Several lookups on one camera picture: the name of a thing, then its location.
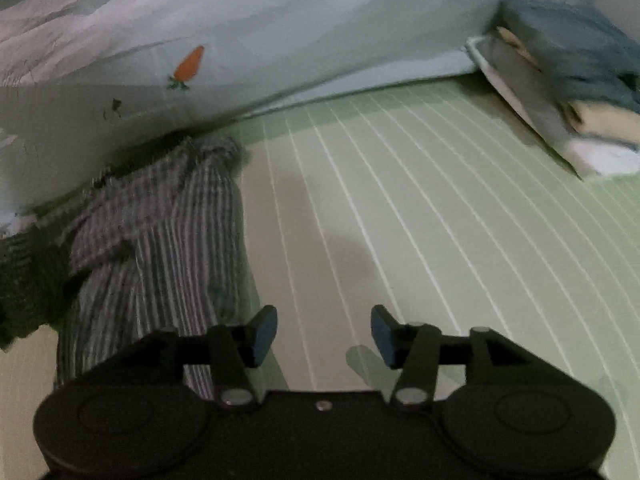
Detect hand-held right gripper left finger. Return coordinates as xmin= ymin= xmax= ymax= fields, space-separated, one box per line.
xmin=120 ymin=304 xmax=279 ymax=412

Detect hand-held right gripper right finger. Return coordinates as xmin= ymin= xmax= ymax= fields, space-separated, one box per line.
xmin=370 ymin=303 xmax=532 ymax=409

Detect blue plaid shirt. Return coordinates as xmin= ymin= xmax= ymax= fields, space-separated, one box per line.
xmin=54 ymin=132 xmax=260 ymax=402

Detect green grid bed sheet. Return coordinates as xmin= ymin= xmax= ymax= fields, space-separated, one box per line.
xmin=0 ymin=74 xmax=640 ymax=480

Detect dark cloth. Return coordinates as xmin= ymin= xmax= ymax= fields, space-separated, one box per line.
xmin=0 ymin=224 xmax=77 ymax=352

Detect folded white garment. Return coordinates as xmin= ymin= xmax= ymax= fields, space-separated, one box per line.
xmin=464 ymin=34 xmax=640 ymax=180

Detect folded beige garment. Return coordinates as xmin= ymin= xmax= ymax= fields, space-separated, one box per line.
xmin=564 ymin=99 xmax=640 ymax=137

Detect light blue printed quilt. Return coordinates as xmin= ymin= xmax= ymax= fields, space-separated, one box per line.
xmin=0 ymin=0 xmax=593 ymax=223

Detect folded blue garment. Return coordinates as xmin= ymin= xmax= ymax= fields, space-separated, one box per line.
xmin=499 ymin=0 xmax=640 ymax=113

